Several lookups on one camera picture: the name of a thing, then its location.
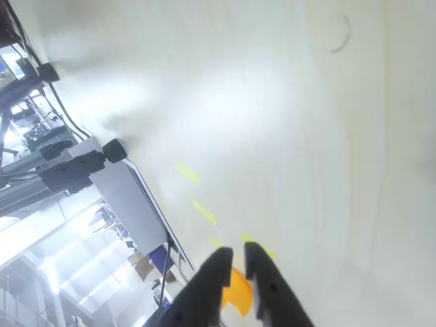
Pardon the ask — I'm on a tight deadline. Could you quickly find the black clamp bracket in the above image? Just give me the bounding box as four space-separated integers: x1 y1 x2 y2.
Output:
37 141 107 198

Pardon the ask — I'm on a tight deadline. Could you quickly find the brown cardboard box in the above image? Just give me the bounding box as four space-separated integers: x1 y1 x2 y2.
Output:
127 250 178 284

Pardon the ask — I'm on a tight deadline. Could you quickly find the black clamp knob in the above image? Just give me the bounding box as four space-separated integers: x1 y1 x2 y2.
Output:
35 63 61 83
101 138 129 164

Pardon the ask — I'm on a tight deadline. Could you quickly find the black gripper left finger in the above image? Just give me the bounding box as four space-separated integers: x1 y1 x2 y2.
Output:
158 247 234 327

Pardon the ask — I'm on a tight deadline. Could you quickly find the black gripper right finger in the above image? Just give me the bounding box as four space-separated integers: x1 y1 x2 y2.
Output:
243 240 316 327

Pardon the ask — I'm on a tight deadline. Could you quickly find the aluminium extrusion bar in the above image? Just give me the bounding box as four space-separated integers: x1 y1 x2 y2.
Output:
0 149 74 215

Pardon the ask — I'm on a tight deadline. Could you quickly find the orange rubber duck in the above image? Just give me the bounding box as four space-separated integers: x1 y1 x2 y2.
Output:
220 266 255 317

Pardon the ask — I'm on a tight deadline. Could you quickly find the black laptop cable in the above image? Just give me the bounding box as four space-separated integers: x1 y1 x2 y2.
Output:
155 231 175 311

